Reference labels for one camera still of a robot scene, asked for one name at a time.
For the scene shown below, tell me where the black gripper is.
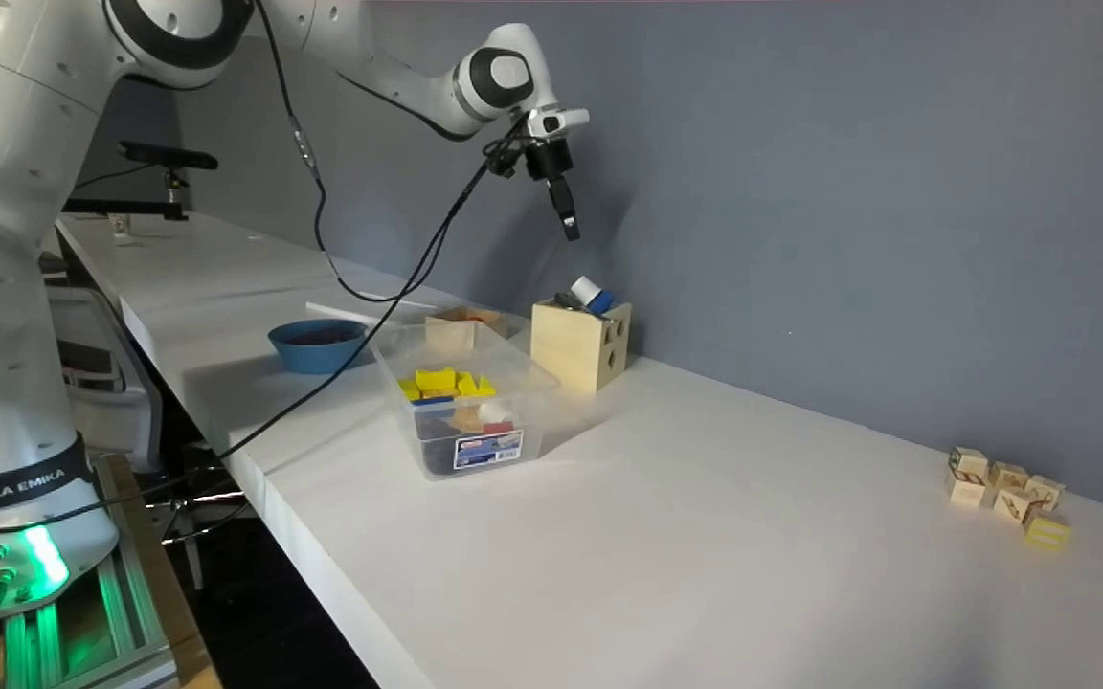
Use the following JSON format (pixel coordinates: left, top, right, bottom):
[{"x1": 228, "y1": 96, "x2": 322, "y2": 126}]
[{"x1": 518, "y1": 129, "x2": 588, "y2": 246}]

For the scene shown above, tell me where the wooden shape sorter box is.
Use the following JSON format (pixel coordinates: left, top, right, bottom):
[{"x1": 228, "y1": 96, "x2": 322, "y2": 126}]
[{"x1": 530, "y1": 293, "x2": 635, "y2": 398}]

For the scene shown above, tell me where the small open wooden box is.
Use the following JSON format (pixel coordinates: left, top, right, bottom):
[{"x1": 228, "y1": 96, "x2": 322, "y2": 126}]
[{"x1": 421, "y1": 304, "x2": 525, "y2": 359}]

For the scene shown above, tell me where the blue plastic bowl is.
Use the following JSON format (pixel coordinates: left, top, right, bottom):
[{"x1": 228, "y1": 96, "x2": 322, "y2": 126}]
[{"x1": 266, "y1": 318, "x2": 376, "y2": 380}]

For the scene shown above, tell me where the white control box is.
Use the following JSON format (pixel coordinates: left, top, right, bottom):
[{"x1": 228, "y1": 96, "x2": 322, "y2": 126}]
[{"x1": 47, "y1": 283, "x2": 164, "y2": 475}]

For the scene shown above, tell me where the clear plastic container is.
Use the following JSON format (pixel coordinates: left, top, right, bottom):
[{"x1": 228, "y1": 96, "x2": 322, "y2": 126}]
[{"x1": 372, "y1": 318, "x2": 610, "y2": 477}]

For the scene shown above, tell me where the yellow toy piece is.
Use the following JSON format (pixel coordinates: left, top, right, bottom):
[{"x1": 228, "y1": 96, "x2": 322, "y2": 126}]
[{"x1": 400, "y1": 362, "x2": 502, "y2": 406}]

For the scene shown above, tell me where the small wooden letter block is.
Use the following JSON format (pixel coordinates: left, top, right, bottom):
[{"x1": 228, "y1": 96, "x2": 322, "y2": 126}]
[
  {"x1": 1023, "y1": 471, "x2": 1069, "y2": 513},
  {"x1": 948, "y1": 444, "x2": 994, "y2": 486},
  {"x1": 948, "y1": 475, "x2": 990, "y2": 513},
  {"x1": 994, "y1": 486, "x2": 1040, "y2": 530},
  {"x1": 986, "y1": 458, "x2": 1032, "y2": 499}
]

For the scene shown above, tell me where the yellowish wooden letter block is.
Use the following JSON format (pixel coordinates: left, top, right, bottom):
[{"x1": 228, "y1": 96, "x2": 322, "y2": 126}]
[{"x1": 1023, "y1": 508, "x2": 1075, "y2": 556}]

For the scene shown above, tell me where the robot mounting platform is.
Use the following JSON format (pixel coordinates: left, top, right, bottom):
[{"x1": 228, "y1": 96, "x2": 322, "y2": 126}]
[{"x1": 0, "y1": 444, "x2": 224, "y2": 689}]

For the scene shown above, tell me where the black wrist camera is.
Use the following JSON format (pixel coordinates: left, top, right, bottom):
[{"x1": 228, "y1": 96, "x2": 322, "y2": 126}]
[{"x1": 484, "y1": 134, "x2": 530, "y2": 181}]

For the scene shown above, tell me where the black stereo camera bar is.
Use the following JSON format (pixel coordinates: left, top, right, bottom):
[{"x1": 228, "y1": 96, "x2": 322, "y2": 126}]
[{"x1": 115, "y1": 137, "x2": 224, "y2": 176}]

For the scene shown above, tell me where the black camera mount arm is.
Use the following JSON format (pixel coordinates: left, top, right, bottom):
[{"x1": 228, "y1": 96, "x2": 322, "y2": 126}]
[{"x1": 59, "y1": 186, "x2": 195, "y2": 227}]

